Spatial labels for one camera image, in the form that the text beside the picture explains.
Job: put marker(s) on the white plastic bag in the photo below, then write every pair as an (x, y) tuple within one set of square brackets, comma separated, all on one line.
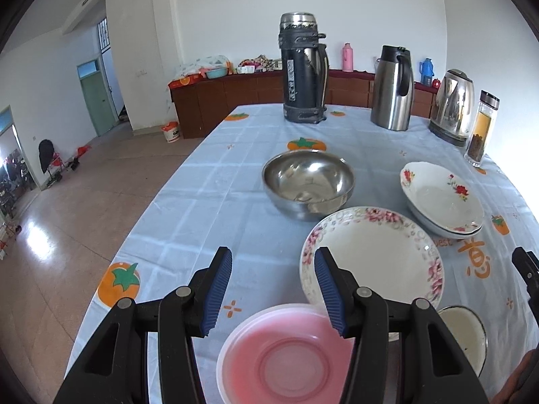
[(193, 66)]

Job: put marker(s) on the black chair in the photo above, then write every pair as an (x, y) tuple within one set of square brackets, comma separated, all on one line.
[(45, 153)]

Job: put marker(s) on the teal plastic basin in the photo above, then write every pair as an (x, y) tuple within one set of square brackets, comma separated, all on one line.
[(216, 73)]

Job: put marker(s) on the pink floral ceramic plate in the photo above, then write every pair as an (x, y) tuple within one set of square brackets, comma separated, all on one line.
[(379, 261)]

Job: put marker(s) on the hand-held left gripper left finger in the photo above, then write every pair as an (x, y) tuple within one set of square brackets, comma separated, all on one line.
[(217, 290)]

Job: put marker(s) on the dark brown clothing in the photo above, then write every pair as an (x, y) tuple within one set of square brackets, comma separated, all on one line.
[(520, 383)]

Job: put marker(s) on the pink plastic bowl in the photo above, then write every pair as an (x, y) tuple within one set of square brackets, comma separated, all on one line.
[(273, 357)]

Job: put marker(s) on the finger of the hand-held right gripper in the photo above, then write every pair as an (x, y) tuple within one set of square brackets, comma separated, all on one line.
[(528, 271)]

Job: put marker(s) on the glass tea bottle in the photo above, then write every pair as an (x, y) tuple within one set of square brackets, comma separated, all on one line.
[(480, 130)]

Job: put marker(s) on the pink thermos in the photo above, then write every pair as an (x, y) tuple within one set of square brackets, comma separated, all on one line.
[(347, 59)]

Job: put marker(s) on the pile of colourful cloths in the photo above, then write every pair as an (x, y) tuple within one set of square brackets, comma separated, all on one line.
[(259, 64)]

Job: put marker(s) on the large black thermos flask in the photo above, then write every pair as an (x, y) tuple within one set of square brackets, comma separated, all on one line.
[(297, 75)]

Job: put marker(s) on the red object on floor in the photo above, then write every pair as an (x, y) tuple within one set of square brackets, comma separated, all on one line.
[(83, 150)]

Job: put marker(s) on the white red-flower deep plate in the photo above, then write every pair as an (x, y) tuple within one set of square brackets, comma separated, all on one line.
[(459, 233), (442, 202)]

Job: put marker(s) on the green door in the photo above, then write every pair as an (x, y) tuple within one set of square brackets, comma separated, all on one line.
[(99, 105)]

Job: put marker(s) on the white enamel bowl dark rim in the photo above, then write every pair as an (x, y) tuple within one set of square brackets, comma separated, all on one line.
[(467, 336)]

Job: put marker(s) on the brown wooden cabinet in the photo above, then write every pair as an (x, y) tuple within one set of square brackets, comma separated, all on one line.
[(219, 101)]

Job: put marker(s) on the blue thermos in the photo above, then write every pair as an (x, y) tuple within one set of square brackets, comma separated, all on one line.
[(426, 71)]

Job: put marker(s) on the blue checked persimmon-print tablecloth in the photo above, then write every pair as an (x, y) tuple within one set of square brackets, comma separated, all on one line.
[(210, 202)]

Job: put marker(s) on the white plastic bucket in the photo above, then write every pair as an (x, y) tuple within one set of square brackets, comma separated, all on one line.
[(172, 132)]

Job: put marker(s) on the orange cardboard box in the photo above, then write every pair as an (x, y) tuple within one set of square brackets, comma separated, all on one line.
[(185, 81)]

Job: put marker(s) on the stainless steel electric kettle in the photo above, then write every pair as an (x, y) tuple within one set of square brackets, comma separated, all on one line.
[(452, 105)]

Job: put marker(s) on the stainless steel bowl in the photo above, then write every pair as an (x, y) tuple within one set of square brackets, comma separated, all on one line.
[(307, 181)]

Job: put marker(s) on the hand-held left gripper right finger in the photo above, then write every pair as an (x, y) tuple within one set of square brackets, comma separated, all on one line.
[(330, 294)]

